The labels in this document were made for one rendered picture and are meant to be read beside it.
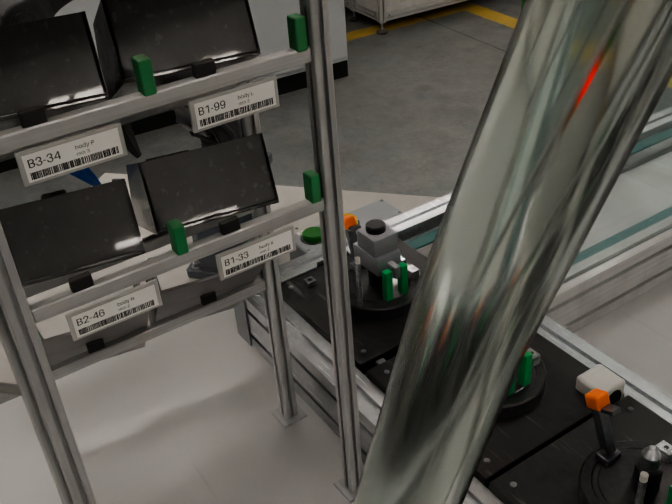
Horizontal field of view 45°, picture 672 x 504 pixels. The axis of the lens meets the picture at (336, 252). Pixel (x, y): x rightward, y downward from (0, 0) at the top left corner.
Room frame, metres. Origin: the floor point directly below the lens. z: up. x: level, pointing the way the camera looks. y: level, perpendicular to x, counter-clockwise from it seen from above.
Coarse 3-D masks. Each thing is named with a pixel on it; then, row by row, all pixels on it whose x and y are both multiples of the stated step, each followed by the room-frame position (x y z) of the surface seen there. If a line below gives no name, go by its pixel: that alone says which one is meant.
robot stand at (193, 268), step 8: (272, 160) 1.36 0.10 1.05; (248, 216) 1.26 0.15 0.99; (200, 232) 1.27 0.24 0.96; (208, 232) 1.27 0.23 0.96; (216, 232) 1.26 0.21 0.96; (208, 256) 1.27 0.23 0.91; (192, 264) 1.30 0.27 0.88; (200, 264) 1.29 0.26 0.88; (208, 264) 1.27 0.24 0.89; (216, 264) 1.27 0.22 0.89; (192, 272) 1.27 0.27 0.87; (200, 272) 1.27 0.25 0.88; (208, 272) 1.27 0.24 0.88; (216, 272) 1.26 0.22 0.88
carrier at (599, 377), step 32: (544, 352) 0.86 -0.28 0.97; (384, 384) 0.82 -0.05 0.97; (512, 384) 0.76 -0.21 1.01; (544, 384) 0.78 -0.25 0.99; (576, 384) 0.78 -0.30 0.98; (608, 384) 0.77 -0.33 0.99; (512, 416) 0.74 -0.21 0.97; (544, 416) 0.74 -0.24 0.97; (576, 416) 0.73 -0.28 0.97; (512, 448) 0.69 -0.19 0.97; (480, 480) 0.65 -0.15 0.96
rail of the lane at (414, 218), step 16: (416, 208) 1.29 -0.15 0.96; (432, 208) 1.29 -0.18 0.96; (400, 224) 1.24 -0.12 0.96; (416, 224) 1.24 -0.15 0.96; (432, 224) 1.26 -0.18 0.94; (304, 256) 1.16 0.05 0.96; (320, 256) 1.17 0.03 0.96; (288, 272) 1.12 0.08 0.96; (304, 272) 1.12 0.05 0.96; (240, 304) 1.07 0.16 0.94; (240, 320) 1.08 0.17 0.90
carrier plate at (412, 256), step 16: (400, 240) 1.17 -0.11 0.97; (416, 256) 1.12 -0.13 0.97; (320, 272) 1.10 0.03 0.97; (288, 288) 1.06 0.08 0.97; (304, 288) 1.06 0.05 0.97; (320, 288) 1.05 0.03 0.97; (288, 304) 1.03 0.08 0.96; (304, 304) 1.02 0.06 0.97; (320, 304) 1.01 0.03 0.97; (320, 320) 0.97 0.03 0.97; (352, 320) 0.97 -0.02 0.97; (368, 320) 0.96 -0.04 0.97; (384, 320) 0.96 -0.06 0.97; (400, 320) 0.96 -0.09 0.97; (368, 336) 0.93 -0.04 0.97; (384, 336) 0.92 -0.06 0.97; (400, 336) 0.92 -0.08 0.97; (368, 352) 0.89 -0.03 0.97; (384, 352) 0.89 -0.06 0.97; (368, 368) 0.87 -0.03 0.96
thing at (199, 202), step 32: (160, 160) 0.74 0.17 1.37; (192, 160) 0.74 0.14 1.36; (224, 160) 0.75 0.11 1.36; (256, 160) 0.76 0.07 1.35; (160, 192) 0.72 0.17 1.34; (192, 192) 0.73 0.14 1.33; (224, 192) 0.74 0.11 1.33; (256, 192) 0.75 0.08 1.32; (160, 224) 0.71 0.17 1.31; (192, 224) 0.71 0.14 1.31
